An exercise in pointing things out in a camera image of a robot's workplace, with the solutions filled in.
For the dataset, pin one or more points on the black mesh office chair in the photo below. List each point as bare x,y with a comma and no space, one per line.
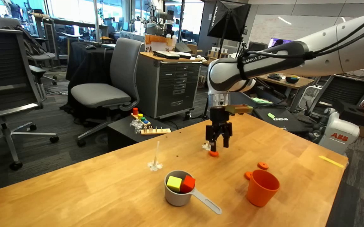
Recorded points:
18,92

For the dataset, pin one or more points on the orange disk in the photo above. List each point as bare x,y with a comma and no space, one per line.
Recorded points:
264,166
248,176
214,154

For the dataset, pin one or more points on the colorful wooden toy set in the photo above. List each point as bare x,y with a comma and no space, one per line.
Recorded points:
143,127

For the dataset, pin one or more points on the cluttered wooden desk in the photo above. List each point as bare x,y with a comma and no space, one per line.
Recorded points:
289,82

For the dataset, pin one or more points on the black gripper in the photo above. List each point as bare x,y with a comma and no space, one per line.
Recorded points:
219,125

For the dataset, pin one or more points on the gray office chair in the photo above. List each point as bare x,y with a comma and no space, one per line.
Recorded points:
119,95

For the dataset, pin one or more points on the clear peg stand right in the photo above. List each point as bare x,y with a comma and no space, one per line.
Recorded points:
207,145

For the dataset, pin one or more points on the yellow cube block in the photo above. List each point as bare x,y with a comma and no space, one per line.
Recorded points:
174,183

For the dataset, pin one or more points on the red cube block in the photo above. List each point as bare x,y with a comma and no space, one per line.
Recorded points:
188,185

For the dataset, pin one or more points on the clear peg stand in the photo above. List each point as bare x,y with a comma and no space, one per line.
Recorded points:
207,145
155,166

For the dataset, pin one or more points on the clear peg stand left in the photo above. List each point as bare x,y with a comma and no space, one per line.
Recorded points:
155,166

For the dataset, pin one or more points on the white ABB robot base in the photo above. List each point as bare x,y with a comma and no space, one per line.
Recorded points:
339,134

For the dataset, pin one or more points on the yellow tape strip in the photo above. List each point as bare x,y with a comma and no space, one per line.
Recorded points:
332,162

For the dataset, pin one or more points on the gray measuring cup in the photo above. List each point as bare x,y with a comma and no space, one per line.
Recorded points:
178,198

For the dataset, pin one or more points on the black softbox light stand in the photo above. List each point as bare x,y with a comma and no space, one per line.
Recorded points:
228,22

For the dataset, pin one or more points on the gray drawer cabinet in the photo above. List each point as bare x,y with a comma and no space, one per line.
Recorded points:
167,87

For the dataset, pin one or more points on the orange plastic cup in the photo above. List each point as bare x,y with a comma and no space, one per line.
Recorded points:
262,187

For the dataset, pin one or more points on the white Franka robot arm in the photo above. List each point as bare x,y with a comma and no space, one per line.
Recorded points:
336,50

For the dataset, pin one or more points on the orange disk beside cup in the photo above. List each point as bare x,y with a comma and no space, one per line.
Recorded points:
248,176

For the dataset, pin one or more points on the small black side table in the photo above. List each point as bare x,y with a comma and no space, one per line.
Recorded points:
122,134

